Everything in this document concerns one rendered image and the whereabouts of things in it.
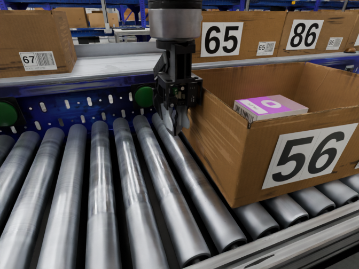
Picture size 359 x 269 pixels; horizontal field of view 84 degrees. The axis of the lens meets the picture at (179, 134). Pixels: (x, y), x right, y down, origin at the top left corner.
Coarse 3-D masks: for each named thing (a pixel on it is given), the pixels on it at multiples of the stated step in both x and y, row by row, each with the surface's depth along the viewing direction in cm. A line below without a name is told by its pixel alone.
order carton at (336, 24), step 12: (288, 12) 75; (300, 12) 76; (312, 12) 78; (324, 12) 80; (336, 12) 82; (348, 12) 84; (288, 24) 77; (324, 24) 82; (336, 24) 85; (348, 24) 87; (288, 36) 80; (324, 36) 86; (336, 36) 88; (348, 36) 90; (324, 48) 89
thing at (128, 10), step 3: (12, 9) 980; (30, 9) 996; (36, 9) 952; (39, 9) 955; (42, 9) 960; (129, 9) 1089; (147, 9) 1123; (210, 9) 1209; (213, 9) 1211; (216, 9) 1217; (126, 12) 1101; (129, 12) 1104; (132, 12) 1106; (126, 15) 1108; (132, 15) 1114; (138, 15) 1172; (126, 18) 1111; (129, 18) 1114; (132, 18) 1118; (138, 18) 1183
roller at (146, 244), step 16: (128, 128) 61; (128, 144) 52; (128, 160) 46; (128, 176) 42; (128, 192) 38; (144, 192) 39; (128, 208) 36; (144, 208) 35; (128, 224) 34; (144, 224) 32; (144, 240) 30; (160, 240) 31; (144, 256) 28; (160, 256) 28
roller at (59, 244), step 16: (80, 128) 60; (80, 144) 53; (64, 160) 47; (80, 160) 48; (64, 176) 42; (80, 176) 44; (64, 192) 38; (80, 192) 41; (64, 208) 35; (80, 208) 38; (48, 224) 33; (64, 224) 32; (48, 240) 30; (64, 240) 30; (48, 256) 28; (64, 256) 29
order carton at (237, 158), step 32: (288, 64) 58; (224, 96) 57; (256, 96) 60; (288, 96) 64; (320, 96) 57; (352, 96) 49; (192, 128) 48; (224, 128) 32; (256, 128) 27; (288, 128) 29; (320, 128) 31; (224, 160) 34; (256, 160) 30; (352, 160) 39; (224, 192) 37; (256, 192) 34; (288, 192) 38
